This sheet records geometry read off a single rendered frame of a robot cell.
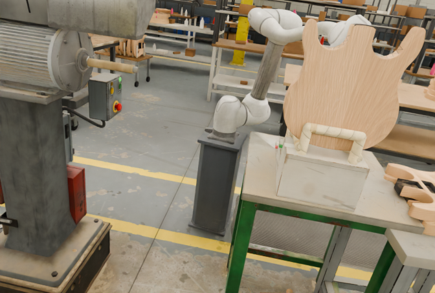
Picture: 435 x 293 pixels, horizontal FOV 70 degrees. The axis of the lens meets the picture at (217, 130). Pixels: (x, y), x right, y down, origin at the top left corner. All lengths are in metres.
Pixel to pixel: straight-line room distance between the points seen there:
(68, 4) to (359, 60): 0.91
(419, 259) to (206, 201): 1.39
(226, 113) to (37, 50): 1.09
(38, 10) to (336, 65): 1.02
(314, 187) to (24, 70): 1.12
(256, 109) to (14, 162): 1.33
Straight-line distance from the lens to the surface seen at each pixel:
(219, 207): 2.20
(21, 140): 1.51
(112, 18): 1.09
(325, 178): 1.11
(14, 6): 1.38
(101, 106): 1.60
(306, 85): 1.03
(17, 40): 1.37
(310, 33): 1.00
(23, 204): 1.70
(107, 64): 1.29
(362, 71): 1.04
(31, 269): 1.79
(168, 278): 2.04
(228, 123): 1.95
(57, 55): 1.26
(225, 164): 2.01
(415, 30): 1.07
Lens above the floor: 1.55
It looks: 23 degrees down
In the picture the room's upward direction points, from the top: 8 degrees clockwise
